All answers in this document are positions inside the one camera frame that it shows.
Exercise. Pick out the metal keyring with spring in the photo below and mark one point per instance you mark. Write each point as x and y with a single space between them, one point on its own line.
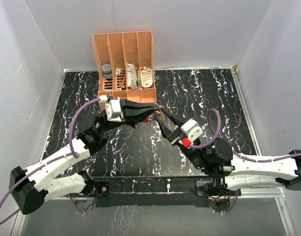
158 110

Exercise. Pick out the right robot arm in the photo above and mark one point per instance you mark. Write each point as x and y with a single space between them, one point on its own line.
229 170

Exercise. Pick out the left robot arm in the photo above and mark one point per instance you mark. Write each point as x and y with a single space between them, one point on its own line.
30 187

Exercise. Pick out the grey round tin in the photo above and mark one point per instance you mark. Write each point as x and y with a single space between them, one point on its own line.
107 71

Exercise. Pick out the orange plastic desk organizer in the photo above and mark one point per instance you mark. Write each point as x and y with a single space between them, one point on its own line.
125 63

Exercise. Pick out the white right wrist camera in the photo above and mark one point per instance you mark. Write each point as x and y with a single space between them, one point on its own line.
192 131

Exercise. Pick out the white product packet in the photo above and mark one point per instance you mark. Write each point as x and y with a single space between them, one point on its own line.
131 76

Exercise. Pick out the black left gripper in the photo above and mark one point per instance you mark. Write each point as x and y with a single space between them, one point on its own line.
131 114

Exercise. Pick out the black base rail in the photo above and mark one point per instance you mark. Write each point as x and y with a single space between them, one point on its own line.
199 191

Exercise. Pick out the oval white blister pack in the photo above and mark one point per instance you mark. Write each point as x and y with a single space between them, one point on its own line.
146 77

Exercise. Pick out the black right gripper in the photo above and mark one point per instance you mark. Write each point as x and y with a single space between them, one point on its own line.
168 132

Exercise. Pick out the small white card box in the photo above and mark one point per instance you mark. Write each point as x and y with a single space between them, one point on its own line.
118 71

